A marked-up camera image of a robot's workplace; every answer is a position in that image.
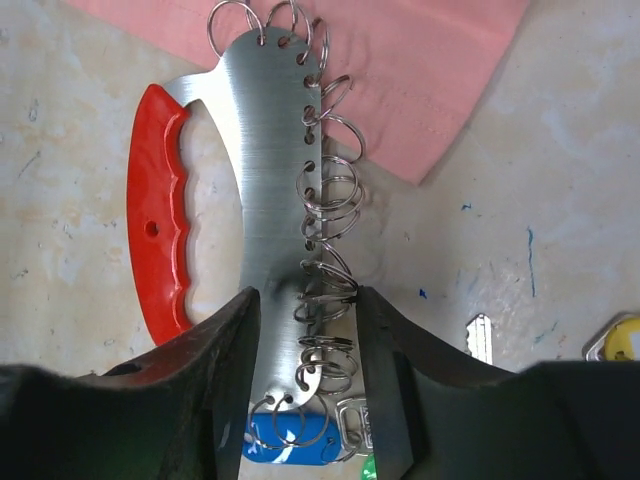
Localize yellow key tag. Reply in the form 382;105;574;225
582;311;639;361

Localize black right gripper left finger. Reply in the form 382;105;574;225
1;288;260;479

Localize black-headed key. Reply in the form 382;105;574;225
335;395;373;456

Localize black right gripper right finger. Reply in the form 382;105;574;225
356;287;639;479

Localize green key tag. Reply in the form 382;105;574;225
360;454;377;480

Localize silver key on green tag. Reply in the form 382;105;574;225
466;313;493;365

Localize blue key tag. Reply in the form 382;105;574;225
242;413;342;466

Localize pink cloth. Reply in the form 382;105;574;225
78;0;528;184

